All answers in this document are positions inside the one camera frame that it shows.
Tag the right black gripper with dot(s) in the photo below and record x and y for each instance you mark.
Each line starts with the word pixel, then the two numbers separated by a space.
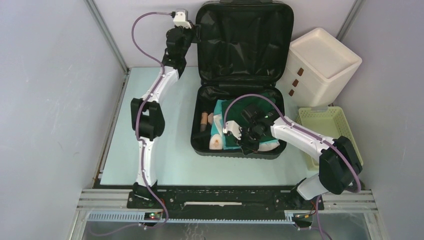
pixel 248 148

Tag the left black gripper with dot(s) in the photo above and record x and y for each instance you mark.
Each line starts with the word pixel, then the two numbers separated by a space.
pixel 190 31

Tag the dark green cloth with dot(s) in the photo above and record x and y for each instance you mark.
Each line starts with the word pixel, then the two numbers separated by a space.
pixel 242 109

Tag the black ribbed hard-shell suitcase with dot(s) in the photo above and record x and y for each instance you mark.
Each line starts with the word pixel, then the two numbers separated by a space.
pixel 242 53

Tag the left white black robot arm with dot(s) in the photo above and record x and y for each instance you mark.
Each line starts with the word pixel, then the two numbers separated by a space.
pixel 147 118

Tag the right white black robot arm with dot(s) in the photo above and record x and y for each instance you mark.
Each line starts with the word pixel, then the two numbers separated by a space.
pixel 339 164

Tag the white folded garment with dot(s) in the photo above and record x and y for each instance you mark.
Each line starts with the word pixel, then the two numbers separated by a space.
pixel 268 145

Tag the white bottle orange logo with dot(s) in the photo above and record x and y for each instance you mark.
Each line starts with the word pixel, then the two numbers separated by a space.
pixel 216 142

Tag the light teal bottom garment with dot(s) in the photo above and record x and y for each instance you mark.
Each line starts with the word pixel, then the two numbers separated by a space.
pixel 217 127

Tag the brown cosmetic tube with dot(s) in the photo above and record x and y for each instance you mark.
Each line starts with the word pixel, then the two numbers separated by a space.
pixel 203 121

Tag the pale yellow perforated basket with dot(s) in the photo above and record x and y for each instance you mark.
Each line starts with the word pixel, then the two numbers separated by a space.
pixel 330 121

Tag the white stacked drawer unit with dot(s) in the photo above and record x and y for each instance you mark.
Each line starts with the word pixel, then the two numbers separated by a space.
pixel 317 69

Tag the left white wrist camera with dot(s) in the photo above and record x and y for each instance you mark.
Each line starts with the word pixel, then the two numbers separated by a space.
pixel 180 19

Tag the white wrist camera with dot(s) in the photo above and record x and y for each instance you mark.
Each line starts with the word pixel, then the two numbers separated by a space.
pixel 180 19
pixel 232 128

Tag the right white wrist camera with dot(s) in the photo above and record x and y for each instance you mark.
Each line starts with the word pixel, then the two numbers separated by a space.
pixel 232 128

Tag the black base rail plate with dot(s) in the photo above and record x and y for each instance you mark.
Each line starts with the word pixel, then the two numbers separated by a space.
pixel 222 203

